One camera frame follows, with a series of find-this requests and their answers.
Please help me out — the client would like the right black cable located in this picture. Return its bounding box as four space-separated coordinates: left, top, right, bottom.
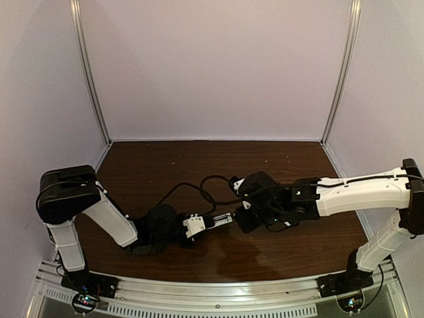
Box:
199 175 252 206

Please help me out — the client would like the left black cable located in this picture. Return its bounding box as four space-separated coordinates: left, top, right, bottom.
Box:
158 183 217 219

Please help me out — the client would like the front aluminium rail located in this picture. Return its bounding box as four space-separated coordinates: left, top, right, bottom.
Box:
23 265 411 317

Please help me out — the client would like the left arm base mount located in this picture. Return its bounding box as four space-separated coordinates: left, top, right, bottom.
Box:
56 254 119 317

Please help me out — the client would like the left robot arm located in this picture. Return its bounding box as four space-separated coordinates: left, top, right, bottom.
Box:
35 165 215 274

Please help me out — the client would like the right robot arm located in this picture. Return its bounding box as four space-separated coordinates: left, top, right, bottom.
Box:
232 158 423 276

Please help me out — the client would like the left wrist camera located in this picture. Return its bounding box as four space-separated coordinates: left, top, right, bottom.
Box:
183 214 206 239

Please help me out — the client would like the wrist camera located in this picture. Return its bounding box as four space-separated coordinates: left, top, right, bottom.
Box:
229 176 251 209
183 214 206 239

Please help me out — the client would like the left aluminium frame post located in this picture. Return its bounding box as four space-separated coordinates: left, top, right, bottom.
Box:
70 0 112 146

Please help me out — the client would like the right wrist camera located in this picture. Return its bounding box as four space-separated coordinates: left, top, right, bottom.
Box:
229 176 251 209

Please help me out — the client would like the aluminium frame post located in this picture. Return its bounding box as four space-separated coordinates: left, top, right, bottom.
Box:
321 0 362 147
70 0 112 146

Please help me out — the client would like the black cable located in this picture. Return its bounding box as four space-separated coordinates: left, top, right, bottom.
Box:
199 175 252 206
158 183 217 219

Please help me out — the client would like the right aluminium frame post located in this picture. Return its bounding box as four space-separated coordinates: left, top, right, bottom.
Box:
321 0 362 147

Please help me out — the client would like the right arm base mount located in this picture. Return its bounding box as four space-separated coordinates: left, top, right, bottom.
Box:
316 249 382 316

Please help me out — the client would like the white remote control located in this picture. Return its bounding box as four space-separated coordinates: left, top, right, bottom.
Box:
213 213 233 227

